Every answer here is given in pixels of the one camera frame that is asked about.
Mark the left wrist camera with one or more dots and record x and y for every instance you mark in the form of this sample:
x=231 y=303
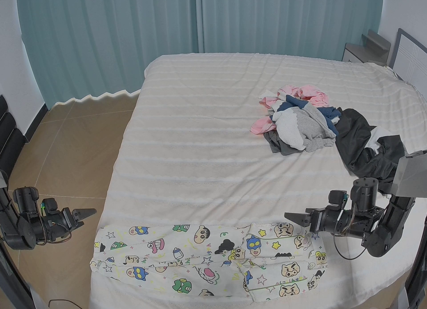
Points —
x=50 y=206

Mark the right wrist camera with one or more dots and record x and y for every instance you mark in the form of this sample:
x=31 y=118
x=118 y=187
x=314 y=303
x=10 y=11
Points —
x=337 y=200

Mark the blue-green curtain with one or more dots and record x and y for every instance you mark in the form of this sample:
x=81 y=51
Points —
x=100 y=17
x=283 y=7

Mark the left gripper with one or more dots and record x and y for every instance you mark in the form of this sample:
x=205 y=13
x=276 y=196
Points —
x=65 y=222

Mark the pile of clothes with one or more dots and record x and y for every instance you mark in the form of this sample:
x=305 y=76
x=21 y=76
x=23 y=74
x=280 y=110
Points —
x=293 y=124

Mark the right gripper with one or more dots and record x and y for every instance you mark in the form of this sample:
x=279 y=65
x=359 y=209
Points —
x=325 y=220

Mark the bed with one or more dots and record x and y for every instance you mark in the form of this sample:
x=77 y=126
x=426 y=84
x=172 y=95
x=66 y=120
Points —
x=216 y=134

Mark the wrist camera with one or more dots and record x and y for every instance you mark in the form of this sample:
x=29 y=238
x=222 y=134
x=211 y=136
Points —
x=50 y=206
x=337 y=200

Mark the black and white garment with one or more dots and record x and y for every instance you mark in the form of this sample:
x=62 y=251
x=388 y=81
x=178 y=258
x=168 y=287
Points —
x=357 y=147

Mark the white printed pyjama top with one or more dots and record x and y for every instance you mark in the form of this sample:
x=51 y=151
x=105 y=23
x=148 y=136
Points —
x=200 y=261

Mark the grey bedside table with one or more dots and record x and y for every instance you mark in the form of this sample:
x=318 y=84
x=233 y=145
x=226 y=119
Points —
x=363 y=52

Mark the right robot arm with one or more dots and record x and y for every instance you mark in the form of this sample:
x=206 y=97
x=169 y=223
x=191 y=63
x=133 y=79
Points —
x=393 y=220

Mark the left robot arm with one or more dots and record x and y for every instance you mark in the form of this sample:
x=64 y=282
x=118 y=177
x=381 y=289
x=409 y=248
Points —
x=23 y=227

